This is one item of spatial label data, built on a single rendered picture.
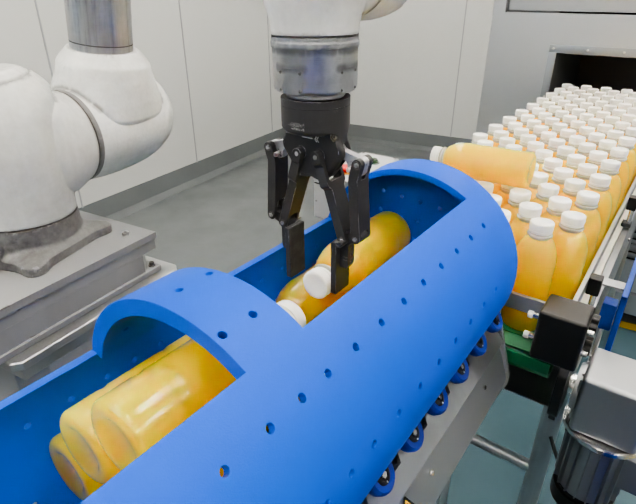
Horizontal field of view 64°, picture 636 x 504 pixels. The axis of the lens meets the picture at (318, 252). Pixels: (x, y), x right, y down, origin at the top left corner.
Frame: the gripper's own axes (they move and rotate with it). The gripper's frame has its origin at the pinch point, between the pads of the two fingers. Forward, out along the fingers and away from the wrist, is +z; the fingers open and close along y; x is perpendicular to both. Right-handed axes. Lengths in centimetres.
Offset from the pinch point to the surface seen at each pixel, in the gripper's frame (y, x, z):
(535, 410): 15, 121, 116
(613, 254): 27, 80, 26
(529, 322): 19.7, 36.6, 22.7
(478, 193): 13.3, 17.9, -6.1
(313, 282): -0.1, -0.7, 3.0
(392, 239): 3.2, 13.9, 1.8
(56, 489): -6.4, -33.7, 11.9
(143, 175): -288, 173, 95
